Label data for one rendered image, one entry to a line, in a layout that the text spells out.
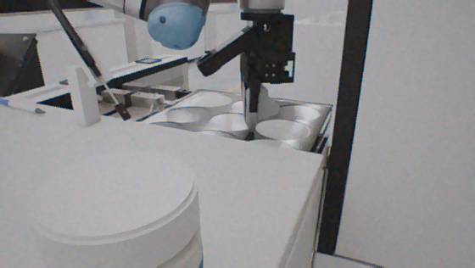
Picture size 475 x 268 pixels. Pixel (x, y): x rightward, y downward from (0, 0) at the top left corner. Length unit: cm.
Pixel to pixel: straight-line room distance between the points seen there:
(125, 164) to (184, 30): 32
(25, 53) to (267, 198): 82
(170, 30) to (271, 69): 19
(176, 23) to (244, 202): 26
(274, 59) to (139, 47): 481
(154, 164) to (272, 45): 43
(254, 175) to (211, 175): 4
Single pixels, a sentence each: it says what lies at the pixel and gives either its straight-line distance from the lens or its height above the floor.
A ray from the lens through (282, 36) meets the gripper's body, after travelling 56.
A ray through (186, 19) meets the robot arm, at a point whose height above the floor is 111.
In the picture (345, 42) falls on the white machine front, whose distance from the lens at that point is 35.
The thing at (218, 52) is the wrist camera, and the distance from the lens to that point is 54.
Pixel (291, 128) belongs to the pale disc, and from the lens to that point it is 63.
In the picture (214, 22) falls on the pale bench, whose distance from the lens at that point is 705.
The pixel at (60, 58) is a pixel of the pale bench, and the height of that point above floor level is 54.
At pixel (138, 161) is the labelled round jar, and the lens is 16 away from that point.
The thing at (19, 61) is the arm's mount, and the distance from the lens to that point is 99.
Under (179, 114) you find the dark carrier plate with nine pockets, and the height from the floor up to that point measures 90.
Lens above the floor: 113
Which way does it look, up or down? 23 degrees down
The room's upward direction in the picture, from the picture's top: straight up
